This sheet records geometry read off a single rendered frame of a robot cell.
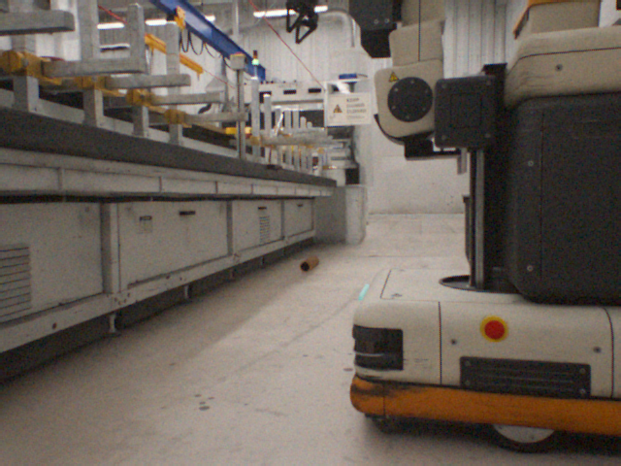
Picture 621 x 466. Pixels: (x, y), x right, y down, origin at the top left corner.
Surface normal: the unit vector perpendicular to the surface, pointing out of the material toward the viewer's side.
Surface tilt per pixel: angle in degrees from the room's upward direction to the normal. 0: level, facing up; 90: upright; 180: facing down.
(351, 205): 90
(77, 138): 90
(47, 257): 90
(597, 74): 90
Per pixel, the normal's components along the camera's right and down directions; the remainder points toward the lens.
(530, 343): -0.21, 0.05
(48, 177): 0.98, 0.00
